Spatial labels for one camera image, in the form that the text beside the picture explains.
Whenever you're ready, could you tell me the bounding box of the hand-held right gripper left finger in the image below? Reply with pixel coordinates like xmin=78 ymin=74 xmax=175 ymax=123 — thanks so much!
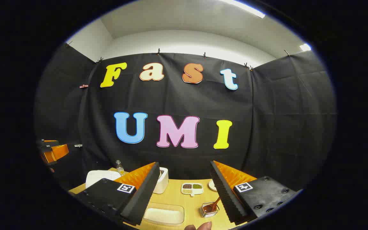
xmin=75 ymin=162 xmax=161 ymax=226

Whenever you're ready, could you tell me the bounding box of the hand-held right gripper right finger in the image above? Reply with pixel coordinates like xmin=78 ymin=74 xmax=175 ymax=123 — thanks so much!
xmin=210 ymin=160 xmax=303 ymax=224

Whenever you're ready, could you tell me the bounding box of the brown wooden spoon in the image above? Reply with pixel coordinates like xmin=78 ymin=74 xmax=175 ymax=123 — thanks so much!
xmin=203 ymin=196 xmax=222 ymax=214

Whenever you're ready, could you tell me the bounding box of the clear wire chopstick holder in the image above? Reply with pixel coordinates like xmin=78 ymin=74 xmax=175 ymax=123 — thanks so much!
xmin=200 ymin=202 xmax=220 ymax=219

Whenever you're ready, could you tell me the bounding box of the clear box of white rice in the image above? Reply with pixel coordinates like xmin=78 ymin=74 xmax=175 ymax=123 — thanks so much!
xmin=143 ymin=202 xmax=185 ymax=227

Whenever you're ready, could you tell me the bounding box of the white rice cooker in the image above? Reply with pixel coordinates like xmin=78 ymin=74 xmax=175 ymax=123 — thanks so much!
xmin=85 ymin=170 xmax=121 ymax=189

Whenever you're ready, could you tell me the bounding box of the white toaster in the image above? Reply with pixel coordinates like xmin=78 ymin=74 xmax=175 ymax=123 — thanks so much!
xmin=153 ymin=167 xmax=169 ymax=195

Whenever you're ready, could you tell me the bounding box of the white divided dish with beans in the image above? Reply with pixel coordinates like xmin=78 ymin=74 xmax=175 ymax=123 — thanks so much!
xmin=181 ymin=182 xmax=204 ymax=197

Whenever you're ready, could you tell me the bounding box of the black backdrop cloth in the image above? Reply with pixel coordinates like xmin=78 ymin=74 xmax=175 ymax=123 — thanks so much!
xmin=34 ymin=43 xmax=337 ymax=192

